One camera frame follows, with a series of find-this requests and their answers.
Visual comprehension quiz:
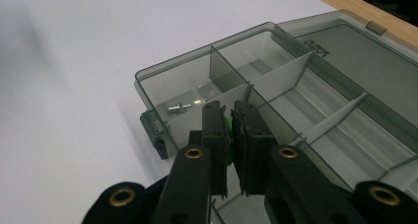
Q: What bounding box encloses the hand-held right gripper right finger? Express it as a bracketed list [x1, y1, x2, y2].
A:
[230, 100, 361, 224]

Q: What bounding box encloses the small metal screw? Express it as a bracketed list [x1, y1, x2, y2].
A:
[167, 102, 193, 114]

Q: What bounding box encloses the white table cover board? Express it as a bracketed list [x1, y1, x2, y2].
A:
[0, 0, 336, 224]

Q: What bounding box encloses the grey transparent compartment box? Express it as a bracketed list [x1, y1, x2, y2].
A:
[133, 9, 418, 224]

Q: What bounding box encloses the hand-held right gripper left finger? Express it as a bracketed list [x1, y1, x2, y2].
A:
[152, 100, 232, 224]

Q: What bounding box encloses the small green plastic block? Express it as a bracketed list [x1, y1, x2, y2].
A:
[224, 114, 235, 168]

